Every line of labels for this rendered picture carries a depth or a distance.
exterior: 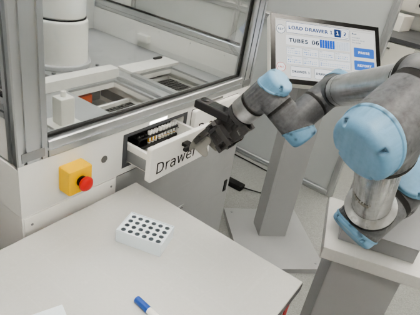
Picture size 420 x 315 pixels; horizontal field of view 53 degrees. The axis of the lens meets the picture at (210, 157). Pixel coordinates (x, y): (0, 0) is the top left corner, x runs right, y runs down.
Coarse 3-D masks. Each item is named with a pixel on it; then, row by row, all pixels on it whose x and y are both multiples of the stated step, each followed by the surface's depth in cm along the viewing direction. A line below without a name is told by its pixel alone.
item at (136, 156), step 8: (176, 120) 142; (176, 128) 143; (184, 128) 140; (192, 128) 139; (128, 144) 123; (128, 152) 124; (136, 152) 122; (144, 152) 120; (128, 160) 125; (136, 160) 123; (144, 160) 120; (144, 168) 122
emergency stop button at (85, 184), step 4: (88, 176) 105; (84, 180) 104; (88, 180) 105; (92, 180) 106; (80, 184) 104; (84, 184) 104; (88, 184) 105; (92, 184) 107; (80, 188) 104; (84, 188) 105; (88, 188) 106
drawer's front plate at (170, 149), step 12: (192, 132) 129; (156, 144) 118; (168, 144) 120; (180, 144) 126; (156, 156) 118; (168, 156) 123; (180, 156) 128; (192, 156) 134; (156, 168) 120; (168, 168) 126
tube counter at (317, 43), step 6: (312, 42) 181; (318, 42) 182; (324, 42) 183; (330, 42) 183; (336, 42) 184; (342, 42) 185; (348, 42) 185; (324, 48) 182; (330, 48) 183; (336, 48) 183; (342, 48) 184; (348, 48) 185
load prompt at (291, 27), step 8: (288, 24) 180; (296, 24) 181; (304, 24) 182; (312, 24) 183; (296, 32) 180; (304, 32) 181; (312, 32) 182; (320, 32) 183; (328, 32) 184; (336, 32) 185; (344, 32) 186
